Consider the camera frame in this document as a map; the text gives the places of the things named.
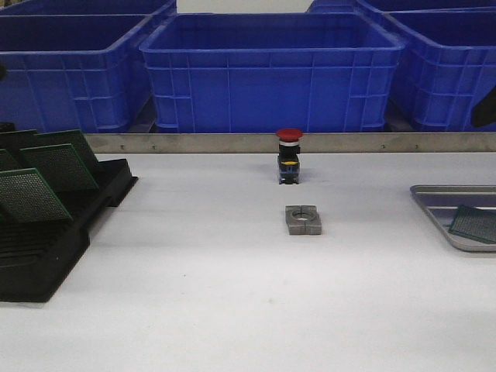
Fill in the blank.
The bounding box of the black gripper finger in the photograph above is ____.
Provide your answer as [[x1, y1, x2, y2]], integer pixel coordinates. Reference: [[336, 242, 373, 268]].
[[471, 91, 495, 127]]

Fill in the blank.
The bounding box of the red emergency stop button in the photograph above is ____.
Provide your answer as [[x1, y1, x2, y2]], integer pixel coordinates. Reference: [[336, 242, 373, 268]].
[[276, 128, 303, 184]]

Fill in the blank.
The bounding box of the black slotted board rack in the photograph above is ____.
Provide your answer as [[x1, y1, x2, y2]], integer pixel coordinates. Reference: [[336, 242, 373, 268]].
[[0, 122, 140, 305]]

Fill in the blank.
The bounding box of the grey metal clamp block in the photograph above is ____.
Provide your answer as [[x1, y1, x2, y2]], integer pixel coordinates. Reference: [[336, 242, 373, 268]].
[[284, 205, 322, 236]]

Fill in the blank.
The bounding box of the green perforated circuit board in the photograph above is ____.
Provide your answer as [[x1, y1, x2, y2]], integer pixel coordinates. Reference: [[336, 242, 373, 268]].
[[448, 205, 495, 244]]

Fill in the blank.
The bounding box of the metal table edge rail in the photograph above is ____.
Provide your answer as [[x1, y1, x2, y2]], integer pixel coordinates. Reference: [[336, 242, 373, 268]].
[[85, 132, 495, 153]]

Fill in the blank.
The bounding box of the far left blue bin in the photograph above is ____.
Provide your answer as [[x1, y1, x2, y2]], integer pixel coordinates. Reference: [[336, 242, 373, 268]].
[[1, 0, 177, 16]]

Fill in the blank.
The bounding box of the left blue plastic bin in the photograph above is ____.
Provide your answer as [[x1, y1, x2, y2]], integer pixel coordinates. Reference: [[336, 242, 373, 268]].
[[1, 15, 153, 133]]

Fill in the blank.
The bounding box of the blue plastic bin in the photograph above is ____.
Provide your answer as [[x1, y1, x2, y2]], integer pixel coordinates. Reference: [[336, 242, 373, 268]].
[[1, 15, 153, 133], [384, 11, 495, 132], [140, 13, 404, 133]]

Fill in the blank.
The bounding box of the center blue plastic bin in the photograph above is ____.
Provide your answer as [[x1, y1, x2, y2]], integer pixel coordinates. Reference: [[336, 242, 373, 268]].
[[140, 13, 404, 133]]

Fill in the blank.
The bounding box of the far right blue bin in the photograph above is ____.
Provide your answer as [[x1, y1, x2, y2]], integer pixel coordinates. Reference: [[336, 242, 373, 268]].
[[307, 0, 495, 12]]

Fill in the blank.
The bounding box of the silver metal tray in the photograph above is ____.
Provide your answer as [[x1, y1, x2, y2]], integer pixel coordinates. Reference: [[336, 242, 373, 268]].
[[411, 185, 495, 253]]

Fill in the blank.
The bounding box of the right blue plastic bin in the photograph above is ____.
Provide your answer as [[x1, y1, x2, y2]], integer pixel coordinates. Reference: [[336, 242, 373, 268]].
[[384, 11, 495, 132]]

